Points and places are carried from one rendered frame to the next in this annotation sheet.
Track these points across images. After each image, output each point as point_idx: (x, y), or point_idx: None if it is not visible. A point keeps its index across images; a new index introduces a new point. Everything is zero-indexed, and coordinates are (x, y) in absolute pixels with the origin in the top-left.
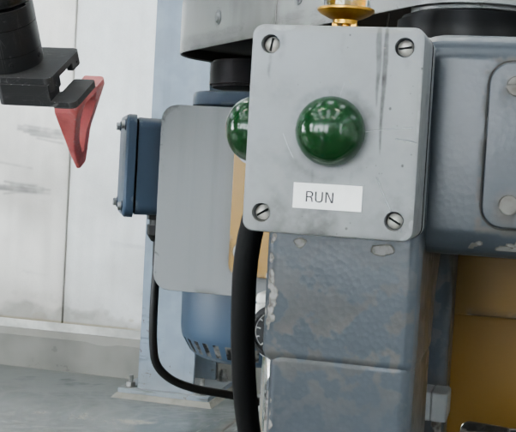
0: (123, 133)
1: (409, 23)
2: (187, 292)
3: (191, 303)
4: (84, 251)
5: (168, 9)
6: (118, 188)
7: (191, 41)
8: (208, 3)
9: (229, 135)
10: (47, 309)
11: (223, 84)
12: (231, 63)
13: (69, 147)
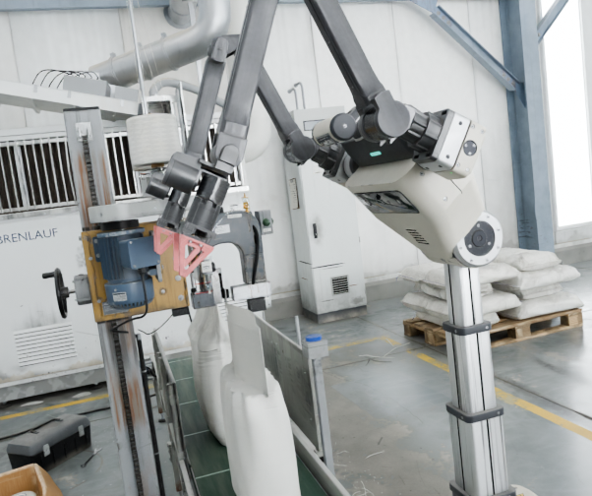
0: (147, 242)
1: (220, 209)
2: (146, 286)
3: (148, 288)
4: None
5: None
6: (138, 261)
7: (141, 215)
8: (148, 204)
9: (269, 222)
10: None
11: (135, 226)
12: (137, 220)
13: (164, 245)
